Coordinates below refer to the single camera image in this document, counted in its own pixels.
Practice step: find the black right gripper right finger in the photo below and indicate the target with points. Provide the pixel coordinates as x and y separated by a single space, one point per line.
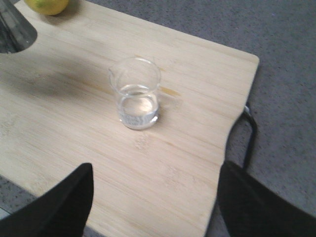
249 209

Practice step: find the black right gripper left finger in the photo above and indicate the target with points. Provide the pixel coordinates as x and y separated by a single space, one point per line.
61 212

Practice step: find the small glass beaker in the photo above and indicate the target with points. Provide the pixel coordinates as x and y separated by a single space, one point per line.
135 83

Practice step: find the steel hourglass jigger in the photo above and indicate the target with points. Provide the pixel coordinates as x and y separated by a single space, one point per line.
16 32

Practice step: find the yellow lemon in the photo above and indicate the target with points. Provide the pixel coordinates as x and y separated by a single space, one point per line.
47 7

